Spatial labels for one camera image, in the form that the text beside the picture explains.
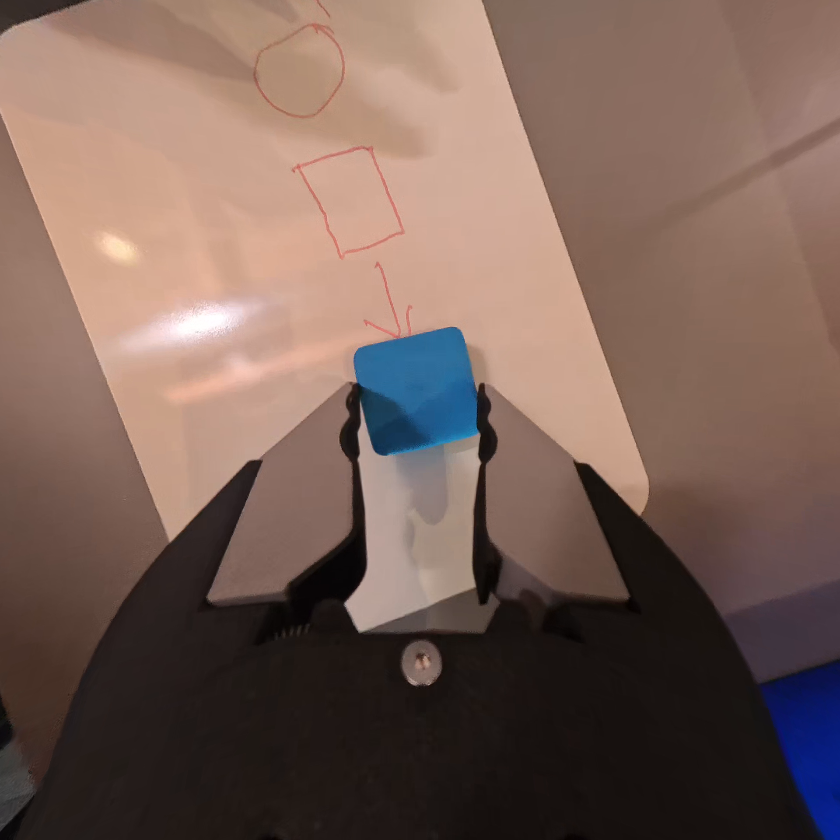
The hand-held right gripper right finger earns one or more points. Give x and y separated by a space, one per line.
551 518

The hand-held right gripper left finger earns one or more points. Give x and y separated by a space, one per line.
289 518

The blue whiteboard eraser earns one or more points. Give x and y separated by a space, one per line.
417 390

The white whiteboard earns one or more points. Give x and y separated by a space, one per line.
229 262

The blue plastic bin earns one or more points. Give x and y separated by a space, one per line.
807 754

